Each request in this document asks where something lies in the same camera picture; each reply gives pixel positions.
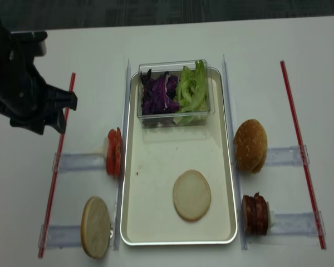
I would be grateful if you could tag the lower right clear holder rail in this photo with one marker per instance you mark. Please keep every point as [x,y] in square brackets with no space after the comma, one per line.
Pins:
[302,224]

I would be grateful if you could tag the right long clear divider rail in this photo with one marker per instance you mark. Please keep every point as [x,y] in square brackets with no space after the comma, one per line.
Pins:
[230,135]

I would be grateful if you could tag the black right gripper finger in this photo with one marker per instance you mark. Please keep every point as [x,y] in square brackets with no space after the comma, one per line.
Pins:
[55,120]

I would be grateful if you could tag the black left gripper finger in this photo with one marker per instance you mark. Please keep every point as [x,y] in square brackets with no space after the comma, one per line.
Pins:
[55,99]

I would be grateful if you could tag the red tomato slice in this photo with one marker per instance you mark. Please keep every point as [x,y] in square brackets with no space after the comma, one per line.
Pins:
[118,153]

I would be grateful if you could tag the upper left clear holder rail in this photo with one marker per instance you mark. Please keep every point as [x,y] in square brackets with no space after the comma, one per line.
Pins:
[78,162]

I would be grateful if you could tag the brown meat patties stack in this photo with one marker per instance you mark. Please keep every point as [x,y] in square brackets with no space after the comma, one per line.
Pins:
[255,215]

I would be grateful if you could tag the white pusher block patties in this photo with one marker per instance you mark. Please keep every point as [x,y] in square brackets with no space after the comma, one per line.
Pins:
[271,219]

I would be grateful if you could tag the red tape strip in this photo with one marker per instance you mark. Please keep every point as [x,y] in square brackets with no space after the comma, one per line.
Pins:
[55,172]
[316,212]

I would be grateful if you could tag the green lettuce leaves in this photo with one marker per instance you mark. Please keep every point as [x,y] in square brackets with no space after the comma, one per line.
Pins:
[192,89]

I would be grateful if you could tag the upper right clear holder rail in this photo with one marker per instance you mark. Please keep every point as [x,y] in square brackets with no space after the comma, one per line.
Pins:
[287,156]

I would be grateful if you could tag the left red tape strip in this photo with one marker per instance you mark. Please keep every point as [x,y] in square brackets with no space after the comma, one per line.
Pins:
[55,172]

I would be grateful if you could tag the right red tape strip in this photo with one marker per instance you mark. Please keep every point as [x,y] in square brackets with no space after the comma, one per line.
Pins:
[316,212]

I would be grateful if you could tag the lower left clear holder rail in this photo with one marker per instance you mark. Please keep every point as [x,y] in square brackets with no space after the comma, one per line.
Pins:
[59,236]

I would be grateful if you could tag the cream rectangular metal tray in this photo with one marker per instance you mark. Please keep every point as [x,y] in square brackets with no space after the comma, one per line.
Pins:
[156,157]

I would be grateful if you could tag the bottom bun slice on tray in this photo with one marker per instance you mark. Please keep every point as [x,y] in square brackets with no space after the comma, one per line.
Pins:
[191,195]

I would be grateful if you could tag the sesame seed top buns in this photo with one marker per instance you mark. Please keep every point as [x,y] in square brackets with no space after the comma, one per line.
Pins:
[251,146]

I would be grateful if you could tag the clear holder rail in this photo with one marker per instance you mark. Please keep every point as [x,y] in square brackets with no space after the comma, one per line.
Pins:
[78,162]
[287,156]
[59,236]
[302,224]

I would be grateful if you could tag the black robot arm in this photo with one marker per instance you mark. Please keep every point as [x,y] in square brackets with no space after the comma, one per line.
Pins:
[25,97]

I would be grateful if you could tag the clear plastic salad box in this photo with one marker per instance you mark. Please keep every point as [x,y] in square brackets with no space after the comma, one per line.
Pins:
[173,119]

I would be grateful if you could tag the upright pale bun slice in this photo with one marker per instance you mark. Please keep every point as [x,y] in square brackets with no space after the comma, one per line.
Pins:
[95,228]

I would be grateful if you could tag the purple cabbage leaves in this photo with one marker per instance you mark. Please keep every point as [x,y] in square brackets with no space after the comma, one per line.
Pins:
[159,94]

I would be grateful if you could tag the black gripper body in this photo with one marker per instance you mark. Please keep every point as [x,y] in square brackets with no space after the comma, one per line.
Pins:
[21,93]

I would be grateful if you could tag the remaining red tomato slices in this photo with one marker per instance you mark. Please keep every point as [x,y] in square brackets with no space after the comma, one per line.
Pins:
[110,155]

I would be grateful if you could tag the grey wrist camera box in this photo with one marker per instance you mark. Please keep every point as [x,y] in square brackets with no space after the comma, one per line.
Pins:
[32,42]

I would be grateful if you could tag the white pusher block tomato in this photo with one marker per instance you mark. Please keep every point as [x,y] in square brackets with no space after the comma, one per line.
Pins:
[105,147]

